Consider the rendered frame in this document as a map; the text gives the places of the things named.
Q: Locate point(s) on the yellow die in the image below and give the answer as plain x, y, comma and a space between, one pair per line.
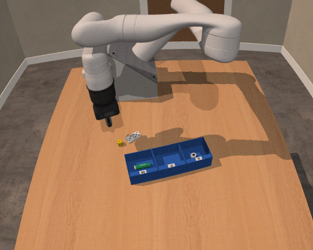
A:
120, 143

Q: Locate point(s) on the blue three-compartment bin rack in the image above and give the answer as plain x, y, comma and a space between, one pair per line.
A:
168, 160

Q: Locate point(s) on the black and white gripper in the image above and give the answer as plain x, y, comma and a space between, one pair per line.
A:
102, 93

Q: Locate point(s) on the green battery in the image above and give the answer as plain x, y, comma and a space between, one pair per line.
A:
141, 166

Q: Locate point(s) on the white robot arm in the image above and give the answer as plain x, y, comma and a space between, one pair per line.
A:
218, 35

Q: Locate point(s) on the white domino tile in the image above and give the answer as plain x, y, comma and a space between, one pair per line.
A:
133, 137

